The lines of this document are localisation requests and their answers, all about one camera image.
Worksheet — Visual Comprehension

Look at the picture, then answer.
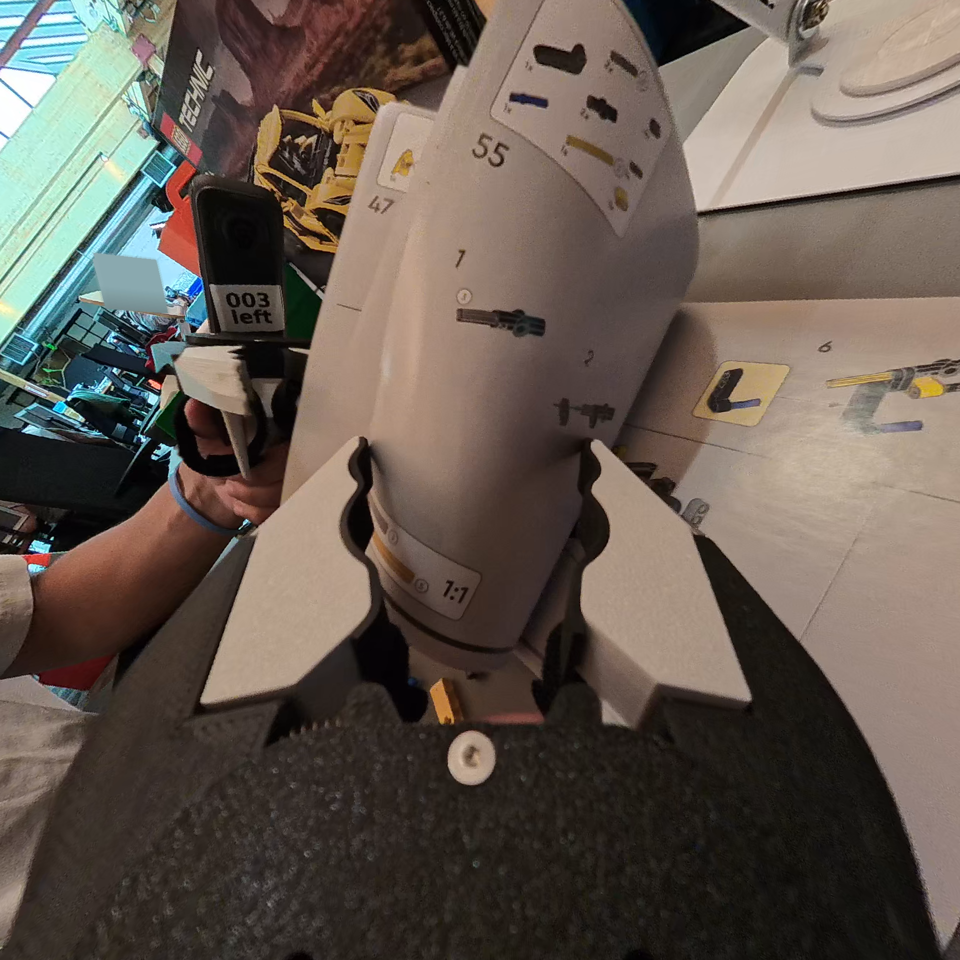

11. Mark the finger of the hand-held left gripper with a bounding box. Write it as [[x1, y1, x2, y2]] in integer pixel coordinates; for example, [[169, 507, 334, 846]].
[[171, 346, 258, 415]]

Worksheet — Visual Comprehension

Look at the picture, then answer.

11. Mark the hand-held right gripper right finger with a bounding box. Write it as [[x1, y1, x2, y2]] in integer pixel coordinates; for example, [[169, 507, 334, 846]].
[[536, 438, 754, 730]]

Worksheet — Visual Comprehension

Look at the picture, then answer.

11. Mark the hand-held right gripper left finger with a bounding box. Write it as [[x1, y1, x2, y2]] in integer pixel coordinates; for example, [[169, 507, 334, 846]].
[[198, 436, 410, 721]]

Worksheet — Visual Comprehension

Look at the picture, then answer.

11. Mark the lego instruction booklet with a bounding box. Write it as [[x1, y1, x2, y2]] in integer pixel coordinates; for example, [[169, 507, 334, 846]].
[[281, 0, 960, 721]]

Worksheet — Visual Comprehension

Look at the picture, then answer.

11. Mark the person's left forearm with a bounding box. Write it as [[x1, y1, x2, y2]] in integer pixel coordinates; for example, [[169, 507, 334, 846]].
[[0, 487, 260, 678]]

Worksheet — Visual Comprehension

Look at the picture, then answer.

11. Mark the lego set box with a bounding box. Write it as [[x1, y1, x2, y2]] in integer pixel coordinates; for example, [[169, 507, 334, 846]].
[[150, 0, 489, 260]]

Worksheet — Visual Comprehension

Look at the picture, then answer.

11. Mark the person's left hand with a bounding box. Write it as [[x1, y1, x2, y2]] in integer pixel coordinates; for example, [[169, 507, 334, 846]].
[[174, 397, 292, 526]]

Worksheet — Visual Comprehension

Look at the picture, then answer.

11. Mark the blue wristband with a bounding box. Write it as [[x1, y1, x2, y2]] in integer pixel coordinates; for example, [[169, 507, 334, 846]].
[[168, 463, 243, 538]]

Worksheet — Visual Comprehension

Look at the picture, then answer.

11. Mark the white desk stand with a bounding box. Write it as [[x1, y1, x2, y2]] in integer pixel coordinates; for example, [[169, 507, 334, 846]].
[[686, 0, 960, 215]]

